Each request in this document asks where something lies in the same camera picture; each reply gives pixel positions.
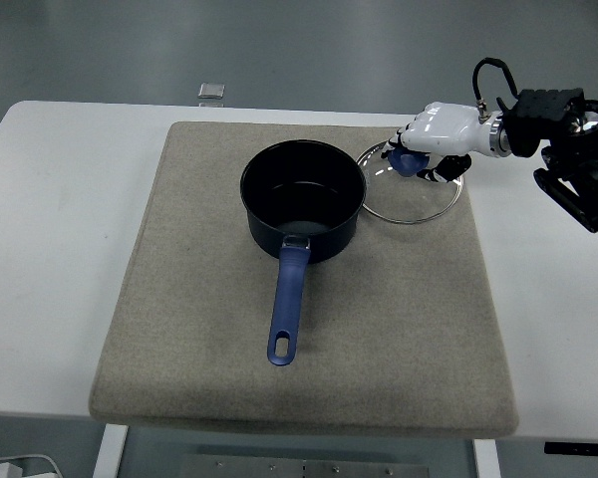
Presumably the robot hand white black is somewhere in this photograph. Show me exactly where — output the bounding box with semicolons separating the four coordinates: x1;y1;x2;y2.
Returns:
380;101;495;183

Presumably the glass pot lid blue knob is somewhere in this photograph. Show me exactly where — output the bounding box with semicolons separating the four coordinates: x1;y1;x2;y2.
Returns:
354;139;465;225

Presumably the beige fabric mat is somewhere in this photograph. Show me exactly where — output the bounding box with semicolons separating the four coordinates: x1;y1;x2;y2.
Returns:
88;120;520;440

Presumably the white table leg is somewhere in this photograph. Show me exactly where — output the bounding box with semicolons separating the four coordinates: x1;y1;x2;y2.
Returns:
471;438;502;478
92;423;130;478

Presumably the black control panel under table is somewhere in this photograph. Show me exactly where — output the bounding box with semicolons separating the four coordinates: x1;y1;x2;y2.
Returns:
543;441;598;456

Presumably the grey metal plate with screws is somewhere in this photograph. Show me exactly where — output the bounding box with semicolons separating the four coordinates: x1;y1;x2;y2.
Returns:
178;452;433;478

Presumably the dark blue saucepan blue handle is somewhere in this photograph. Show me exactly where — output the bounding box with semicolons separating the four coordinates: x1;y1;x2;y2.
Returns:
238;138;369;367

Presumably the white cable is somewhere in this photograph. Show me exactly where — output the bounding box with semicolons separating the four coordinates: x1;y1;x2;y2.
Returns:
0;452;64;478

